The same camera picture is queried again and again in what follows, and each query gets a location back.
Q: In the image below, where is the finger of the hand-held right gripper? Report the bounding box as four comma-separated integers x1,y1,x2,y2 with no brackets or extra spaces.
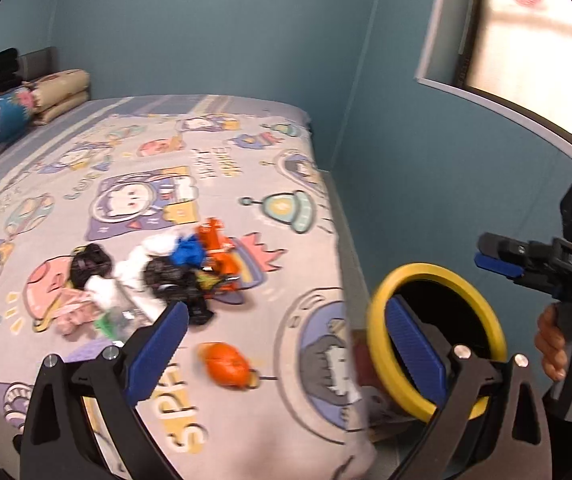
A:
478,232,534,263
474,252,529,281

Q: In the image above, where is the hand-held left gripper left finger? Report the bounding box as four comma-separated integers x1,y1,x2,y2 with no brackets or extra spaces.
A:
20,300,190,480

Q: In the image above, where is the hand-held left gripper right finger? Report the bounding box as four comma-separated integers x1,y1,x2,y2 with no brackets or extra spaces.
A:
385,294,553,480

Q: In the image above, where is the black bin with yellow rim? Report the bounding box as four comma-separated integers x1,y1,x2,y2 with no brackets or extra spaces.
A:
367,262,508,423

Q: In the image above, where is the blue glove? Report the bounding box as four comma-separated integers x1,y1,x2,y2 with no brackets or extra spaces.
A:
168,237,204,268

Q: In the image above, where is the black plastic bag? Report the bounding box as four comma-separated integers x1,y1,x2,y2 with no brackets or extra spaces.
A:
145,257,214,326
70,243,115,291

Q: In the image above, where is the person's right hand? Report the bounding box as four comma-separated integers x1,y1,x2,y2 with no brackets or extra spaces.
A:
535,304,572,382

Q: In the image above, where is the crumpled orange wrapper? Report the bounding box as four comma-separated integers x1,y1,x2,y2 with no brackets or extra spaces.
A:
198,342,259,391

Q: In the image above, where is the white crumpled tissue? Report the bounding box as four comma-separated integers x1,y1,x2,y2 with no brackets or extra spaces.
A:
83,275,131,311
116,232,183,286

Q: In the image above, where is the pink wrapper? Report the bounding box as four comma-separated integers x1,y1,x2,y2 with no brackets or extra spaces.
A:
56,287,99,338

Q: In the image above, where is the orange snack packet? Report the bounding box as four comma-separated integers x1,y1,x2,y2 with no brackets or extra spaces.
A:
196,217,241,293

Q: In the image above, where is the window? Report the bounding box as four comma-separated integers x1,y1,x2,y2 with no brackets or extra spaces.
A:
416,0,572,161

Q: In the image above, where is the cartoon printed bedsheet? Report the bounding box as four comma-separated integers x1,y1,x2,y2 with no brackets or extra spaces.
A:
0,94,379,480

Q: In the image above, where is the beige folded blanket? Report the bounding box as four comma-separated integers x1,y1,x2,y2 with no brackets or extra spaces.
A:
23,69,91,126

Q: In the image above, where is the grey headboard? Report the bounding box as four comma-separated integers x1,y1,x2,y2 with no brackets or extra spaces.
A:
18,47,60,82

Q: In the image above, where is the grey bed frame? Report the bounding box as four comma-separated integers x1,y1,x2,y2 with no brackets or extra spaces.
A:
323,170,374,321

